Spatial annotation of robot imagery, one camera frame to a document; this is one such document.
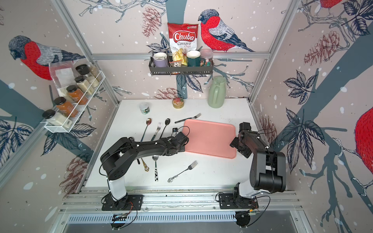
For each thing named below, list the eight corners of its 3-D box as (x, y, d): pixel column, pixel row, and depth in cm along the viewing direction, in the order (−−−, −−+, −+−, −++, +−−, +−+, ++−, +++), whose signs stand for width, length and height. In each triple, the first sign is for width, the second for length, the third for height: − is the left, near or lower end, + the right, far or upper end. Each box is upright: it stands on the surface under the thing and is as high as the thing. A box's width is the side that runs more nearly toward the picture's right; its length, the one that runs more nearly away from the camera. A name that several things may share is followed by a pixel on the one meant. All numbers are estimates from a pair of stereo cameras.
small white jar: (139, 114, 113) (137, 110, 109) (141, 106, 118) (140, 102, 115) (148, 114, 113) (147, 110, 109) (150, 106, 118) (149, 102, 115)
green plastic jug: (209, 112, 116) (212, 89, 97) (207, 96, 129) (209, 72, 110) (224, 112, 116) (230, 89, 97) (220, 96, 129) (225, 72, 110)
